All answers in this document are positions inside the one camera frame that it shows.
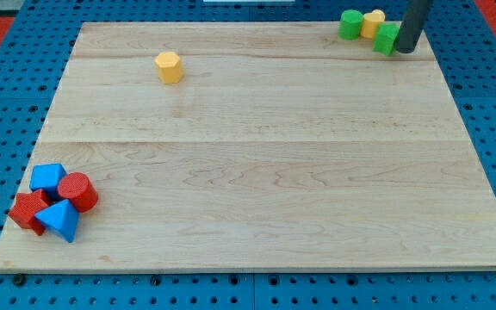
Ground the blue cube block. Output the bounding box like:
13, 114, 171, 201
29, 163, 67, 201

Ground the green star block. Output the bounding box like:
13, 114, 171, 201
373, 23, 399, 56

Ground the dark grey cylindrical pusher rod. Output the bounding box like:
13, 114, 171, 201
395, 0, 432, 53

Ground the blue triangle block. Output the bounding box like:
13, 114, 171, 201
34, 200, 79, 243

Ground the yellow hexagon block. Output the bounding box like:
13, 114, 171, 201
154, 52, 183, 84

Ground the green cylinder block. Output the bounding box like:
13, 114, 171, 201
338, 9, 363, 40

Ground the red star block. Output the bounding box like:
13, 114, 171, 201
8, 189, 52, 236

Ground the red cylinder block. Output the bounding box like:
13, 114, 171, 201
57, 172, 98, 213

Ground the yellow heart block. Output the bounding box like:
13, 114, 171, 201
360, 9, 386, 40

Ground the wooden board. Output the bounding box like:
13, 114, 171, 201
0, 22, 496, 274

